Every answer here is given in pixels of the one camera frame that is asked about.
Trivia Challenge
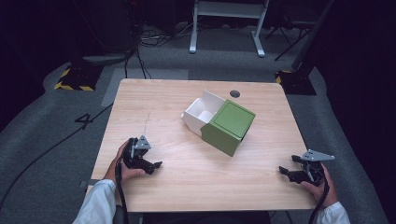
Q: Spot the person's right hand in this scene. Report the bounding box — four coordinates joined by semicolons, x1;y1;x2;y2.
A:
300;162;339;210

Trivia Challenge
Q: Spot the right hand-held gripper black cable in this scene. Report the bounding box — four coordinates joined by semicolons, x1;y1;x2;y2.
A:
307;167;331;224

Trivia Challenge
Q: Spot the bundle of black floor cables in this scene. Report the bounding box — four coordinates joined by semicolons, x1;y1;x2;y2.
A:
123;29;194;80

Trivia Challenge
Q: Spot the green box sleeve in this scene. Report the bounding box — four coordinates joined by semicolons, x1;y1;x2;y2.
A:
200;99;257;158

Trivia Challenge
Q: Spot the hand-held gripper black cable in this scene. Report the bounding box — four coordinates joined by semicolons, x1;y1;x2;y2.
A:
307;167;331;224
114;158;130;224

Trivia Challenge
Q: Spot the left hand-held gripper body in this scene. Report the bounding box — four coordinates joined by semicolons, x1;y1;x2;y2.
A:
122;134;153;171

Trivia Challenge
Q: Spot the black slanted stand pole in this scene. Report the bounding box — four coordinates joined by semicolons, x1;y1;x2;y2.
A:
290;0;336;72

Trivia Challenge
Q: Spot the black folding tripod stand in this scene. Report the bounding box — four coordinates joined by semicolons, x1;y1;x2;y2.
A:
264;17;316;63

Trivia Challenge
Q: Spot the white box drawer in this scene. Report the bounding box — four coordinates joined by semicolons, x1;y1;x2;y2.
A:
180;90;226;137

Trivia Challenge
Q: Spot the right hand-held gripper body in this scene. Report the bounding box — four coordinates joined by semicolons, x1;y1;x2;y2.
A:
298;148;336;188

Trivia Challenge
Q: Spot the white metal table frame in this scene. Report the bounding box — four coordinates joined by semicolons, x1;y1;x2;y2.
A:
189;0;271;58

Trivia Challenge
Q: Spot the long black floor cable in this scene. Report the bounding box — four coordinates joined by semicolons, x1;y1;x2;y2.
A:
0;103;114;213

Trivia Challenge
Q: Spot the person's left hand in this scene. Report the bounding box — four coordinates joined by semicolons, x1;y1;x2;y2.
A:
103;139;148;185

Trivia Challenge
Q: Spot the black yellow striped stand base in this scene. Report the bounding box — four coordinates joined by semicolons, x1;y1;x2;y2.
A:
275;69;318;96
53;63;105;92

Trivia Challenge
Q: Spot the left hand-held gripper black cable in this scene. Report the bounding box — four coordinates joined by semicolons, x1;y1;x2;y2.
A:
114;158;130;224

